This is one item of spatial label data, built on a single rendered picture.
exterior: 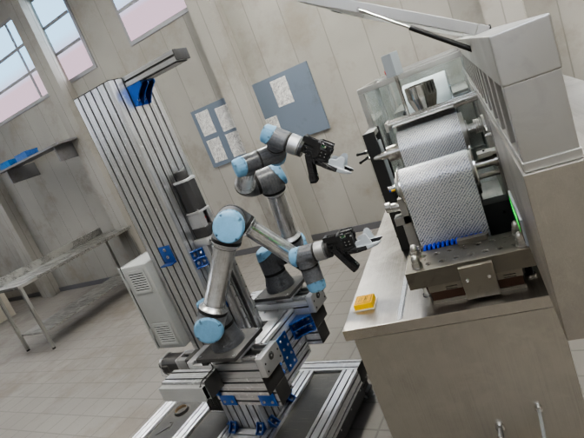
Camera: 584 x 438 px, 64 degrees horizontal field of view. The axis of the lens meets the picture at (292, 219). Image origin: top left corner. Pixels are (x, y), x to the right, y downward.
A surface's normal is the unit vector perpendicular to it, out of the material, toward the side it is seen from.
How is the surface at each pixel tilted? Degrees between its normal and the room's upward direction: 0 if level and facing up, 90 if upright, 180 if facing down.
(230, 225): 84
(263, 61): 90
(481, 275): 90
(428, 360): 90
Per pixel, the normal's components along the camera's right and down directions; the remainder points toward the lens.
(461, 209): -0.29, 0.34
